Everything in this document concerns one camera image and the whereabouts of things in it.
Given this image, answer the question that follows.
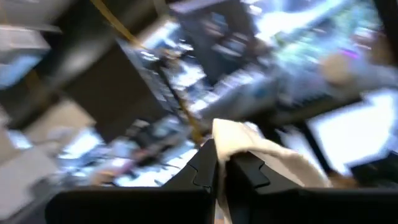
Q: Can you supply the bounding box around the cream white cloth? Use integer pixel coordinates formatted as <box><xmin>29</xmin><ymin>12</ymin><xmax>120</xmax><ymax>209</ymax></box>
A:
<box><xmin>212</xmin><ymin>118</ymin><xmax>333</xmax><ymax>224</ymax></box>

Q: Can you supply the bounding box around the lit computer monitor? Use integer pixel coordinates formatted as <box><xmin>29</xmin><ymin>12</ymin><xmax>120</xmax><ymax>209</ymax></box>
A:
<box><xmin>306</xmin><ymin>88</ymin><xmax>398</xmax><ymax>177</ymax></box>

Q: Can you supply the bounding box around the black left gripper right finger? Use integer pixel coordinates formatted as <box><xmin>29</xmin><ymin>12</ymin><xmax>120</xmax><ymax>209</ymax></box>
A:
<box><xmin>225</xmin><ymin>151</ymin><xmax>398</xmax><ymax>224</ymax></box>

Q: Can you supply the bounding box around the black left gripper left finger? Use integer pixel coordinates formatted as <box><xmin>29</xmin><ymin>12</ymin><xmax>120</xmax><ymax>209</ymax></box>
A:
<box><xmin>45</xmin><ymin>139</ymin><xmax>218</xmax><ymax>224</ymax></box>

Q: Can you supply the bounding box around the yellow cable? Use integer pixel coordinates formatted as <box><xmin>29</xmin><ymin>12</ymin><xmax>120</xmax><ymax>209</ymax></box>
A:
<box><xmin>90</xmin><ymin>0</ymin><xmax>205</xmax><ymax>146</ymax></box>

